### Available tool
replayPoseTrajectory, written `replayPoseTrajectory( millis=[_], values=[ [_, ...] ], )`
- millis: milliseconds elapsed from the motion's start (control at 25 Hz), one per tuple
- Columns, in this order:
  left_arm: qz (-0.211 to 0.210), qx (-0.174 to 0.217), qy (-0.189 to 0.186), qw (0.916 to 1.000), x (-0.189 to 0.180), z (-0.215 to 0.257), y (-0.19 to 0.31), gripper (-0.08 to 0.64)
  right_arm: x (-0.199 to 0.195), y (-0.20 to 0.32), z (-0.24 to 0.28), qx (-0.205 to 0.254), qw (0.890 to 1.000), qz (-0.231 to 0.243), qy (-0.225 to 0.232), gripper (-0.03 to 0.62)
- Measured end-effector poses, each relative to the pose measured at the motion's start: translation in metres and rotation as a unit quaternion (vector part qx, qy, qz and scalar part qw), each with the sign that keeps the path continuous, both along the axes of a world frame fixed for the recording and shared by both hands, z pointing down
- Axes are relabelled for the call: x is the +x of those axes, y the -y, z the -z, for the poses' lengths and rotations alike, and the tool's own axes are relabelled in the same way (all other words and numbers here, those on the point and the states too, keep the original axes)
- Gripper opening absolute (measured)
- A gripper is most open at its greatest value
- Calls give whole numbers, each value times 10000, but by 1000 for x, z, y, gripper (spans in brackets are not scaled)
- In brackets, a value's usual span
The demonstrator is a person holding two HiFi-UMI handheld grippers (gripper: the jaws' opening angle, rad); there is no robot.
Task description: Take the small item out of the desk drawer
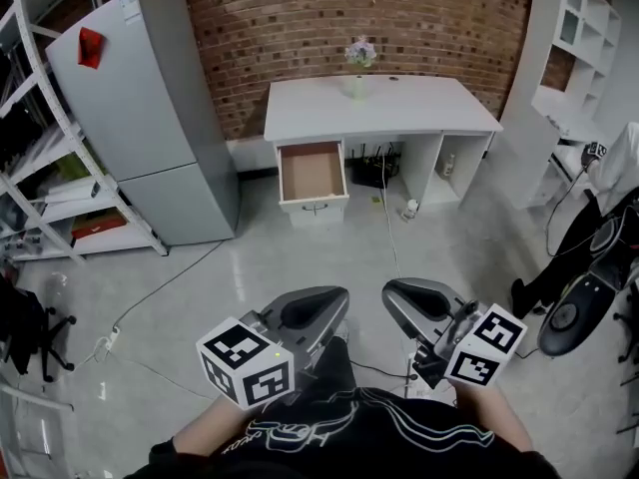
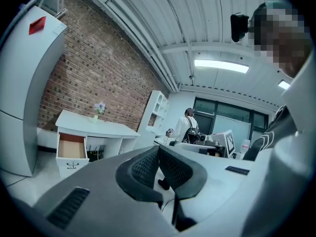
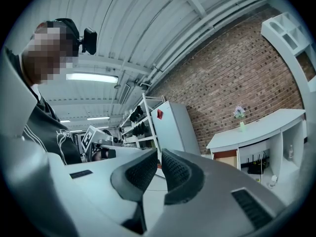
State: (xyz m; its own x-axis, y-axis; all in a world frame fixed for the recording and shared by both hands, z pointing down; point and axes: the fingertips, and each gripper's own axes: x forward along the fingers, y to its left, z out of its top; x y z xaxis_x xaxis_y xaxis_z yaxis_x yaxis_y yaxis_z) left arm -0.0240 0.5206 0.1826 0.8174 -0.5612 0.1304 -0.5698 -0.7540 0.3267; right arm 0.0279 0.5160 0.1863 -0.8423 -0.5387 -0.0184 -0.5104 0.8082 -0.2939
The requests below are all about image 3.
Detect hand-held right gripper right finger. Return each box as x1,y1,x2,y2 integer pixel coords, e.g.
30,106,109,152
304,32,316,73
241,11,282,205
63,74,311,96
161,149,205,206

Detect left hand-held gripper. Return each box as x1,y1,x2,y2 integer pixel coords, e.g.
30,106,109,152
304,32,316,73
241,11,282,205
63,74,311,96
80,125,117,161

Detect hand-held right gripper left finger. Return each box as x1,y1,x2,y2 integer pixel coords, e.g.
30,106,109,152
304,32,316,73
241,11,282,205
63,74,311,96
111,148,159,202

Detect person's black printed shirt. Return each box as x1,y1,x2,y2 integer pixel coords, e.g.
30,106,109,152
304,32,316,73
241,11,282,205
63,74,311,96
4,47,83,166

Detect black items on rack shelf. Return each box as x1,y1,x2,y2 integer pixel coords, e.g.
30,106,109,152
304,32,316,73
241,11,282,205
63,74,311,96
129,105,144,122
132,121,149,137

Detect white fridge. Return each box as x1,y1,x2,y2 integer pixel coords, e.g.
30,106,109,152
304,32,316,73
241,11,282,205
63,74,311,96
150,101,201,156

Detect long ceiling light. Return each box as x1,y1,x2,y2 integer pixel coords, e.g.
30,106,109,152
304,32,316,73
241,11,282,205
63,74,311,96
66,72,119,84

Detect white metal shelf rack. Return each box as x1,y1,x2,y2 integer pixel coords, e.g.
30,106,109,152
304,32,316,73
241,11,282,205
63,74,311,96
119,94,165,150

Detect black router with antennas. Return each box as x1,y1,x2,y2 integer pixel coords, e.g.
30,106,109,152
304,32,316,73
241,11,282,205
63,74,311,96
258,151,270,169
247,154,264,175

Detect purple flowers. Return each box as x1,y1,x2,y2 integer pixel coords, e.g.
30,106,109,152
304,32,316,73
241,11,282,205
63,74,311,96
233,105,246,120

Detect white desk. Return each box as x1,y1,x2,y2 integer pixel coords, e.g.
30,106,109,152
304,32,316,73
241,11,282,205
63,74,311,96
206,108,308,202

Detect person's head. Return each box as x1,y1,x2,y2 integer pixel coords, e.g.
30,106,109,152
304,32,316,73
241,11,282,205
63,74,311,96
21,18,79,85

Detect tall white shelf unit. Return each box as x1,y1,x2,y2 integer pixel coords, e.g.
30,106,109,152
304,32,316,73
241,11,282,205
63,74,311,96
261,11,316,93

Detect black head-worn camera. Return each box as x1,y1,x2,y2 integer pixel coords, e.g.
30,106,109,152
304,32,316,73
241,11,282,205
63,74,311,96
78,27,97,56

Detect black head camera strap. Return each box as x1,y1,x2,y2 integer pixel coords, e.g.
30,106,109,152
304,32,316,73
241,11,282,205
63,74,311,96
55,18,80,57

